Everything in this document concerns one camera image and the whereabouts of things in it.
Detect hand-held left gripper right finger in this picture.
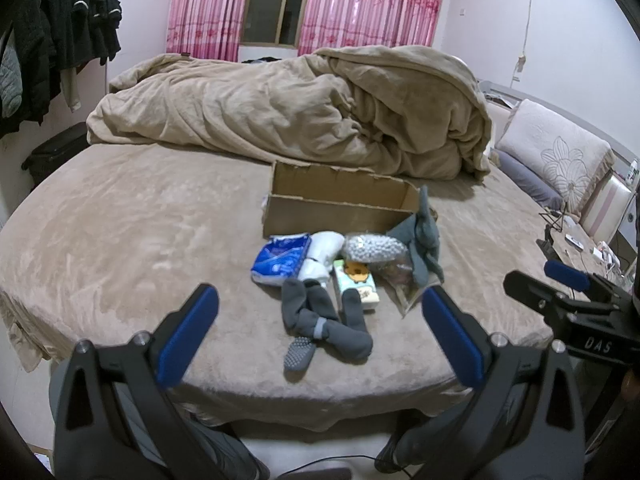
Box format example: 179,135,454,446
422,285,586,480

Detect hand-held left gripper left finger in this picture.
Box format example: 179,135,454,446
50,282,221,480

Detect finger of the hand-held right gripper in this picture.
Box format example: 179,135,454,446
544,259,628,301
502,270,615,315

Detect grey sock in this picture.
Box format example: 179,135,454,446
281,279,337,373
306,291,374,362

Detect dark grey-green cloth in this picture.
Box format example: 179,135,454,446
387,185,446,288

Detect green cartoon tissue pack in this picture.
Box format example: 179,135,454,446
332,259,381,311

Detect blue tissue pack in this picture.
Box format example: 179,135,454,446
251,233,313,287

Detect bag of white pellets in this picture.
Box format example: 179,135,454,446
342,232,407,264

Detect white sock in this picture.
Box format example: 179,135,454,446
299,231,346,283

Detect cardboard box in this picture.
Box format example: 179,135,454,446
262,160,423,241

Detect wooden bedside table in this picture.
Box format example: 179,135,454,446
537,220,640,301

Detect black phone stand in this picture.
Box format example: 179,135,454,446
536,205,571,261

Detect white charger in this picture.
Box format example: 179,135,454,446
592,242,623,273

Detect bed headboard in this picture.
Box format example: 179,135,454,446
475,77,640,246

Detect grey pillow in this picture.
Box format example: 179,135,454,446
492,149,566,211

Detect bed with beige sheet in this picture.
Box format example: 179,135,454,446
0,142,571,433

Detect flower pattern pillow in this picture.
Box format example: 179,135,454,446
495,99,616,221

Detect black bag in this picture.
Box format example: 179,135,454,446
21,121,91,191

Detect beige duvet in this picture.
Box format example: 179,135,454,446
86,45,493,181

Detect grey quilted garment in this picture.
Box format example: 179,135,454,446
0,40,23,117

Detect pink curtain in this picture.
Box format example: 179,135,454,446
165,0,253,63
297,0,448,56

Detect black hanging clothes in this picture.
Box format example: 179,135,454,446
0,0,123,136

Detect window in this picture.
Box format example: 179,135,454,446
240,0,313,48

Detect black cable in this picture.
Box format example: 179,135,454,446
280,454,393,480

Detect white wall cable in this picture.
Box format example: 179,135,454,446
510,0,535,83

